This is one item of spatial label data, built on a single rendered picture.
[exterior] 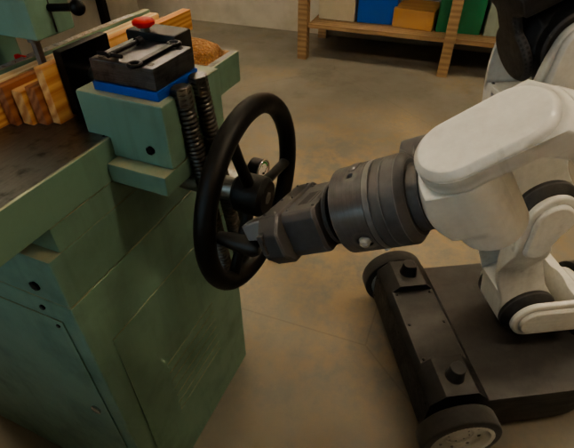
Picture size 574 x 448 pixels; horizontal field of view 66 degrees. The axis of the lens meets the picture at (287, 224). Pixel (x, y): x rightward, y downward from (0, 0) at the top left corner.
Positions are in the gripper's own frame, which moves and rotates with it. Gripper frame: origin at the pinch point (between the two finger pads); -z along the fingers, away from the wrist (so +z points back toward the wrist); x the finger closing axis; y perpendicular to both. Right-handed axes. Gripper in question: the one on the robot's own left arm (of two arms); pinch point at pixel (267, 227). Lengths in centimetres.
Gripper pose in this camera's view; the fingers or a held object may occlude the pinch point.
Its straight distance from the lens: 52.1
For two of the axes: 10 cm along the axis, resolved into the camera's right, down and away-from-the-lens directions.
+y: -3.9, -8.8, -2.9
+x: 4.6, -4.6, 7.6
